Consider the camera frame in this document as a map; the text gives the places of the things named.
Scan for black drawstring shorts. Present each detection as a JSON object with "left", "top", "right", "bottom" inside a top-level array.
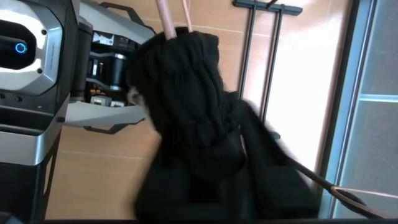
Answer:
[{"left": 126, "top": 26, "right": 321, "bottom": 220}]

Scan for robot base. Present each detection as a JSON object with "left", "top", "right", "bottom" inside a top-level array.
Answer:
[{"left": 0, "top": 0, "right": 158, "bottom": 224}]

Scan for window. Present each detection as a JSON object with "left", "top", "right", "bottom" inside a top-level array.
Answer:
[{"left": 320, "top": 0, "right": 398, "bottom": 218}]

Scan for black clothes rack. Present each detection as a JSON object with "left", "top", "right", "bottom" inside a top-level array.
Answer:
[{"left": 231, "top": 0, "right": 389, "bottom": 220}]

